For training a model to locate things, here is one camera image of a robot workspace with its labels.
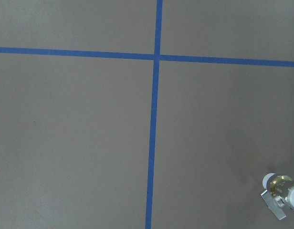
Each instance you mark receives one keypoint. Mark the brass PPR ball valve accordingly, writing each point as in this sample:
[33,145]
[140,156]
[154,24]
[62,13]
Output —
[278,193]

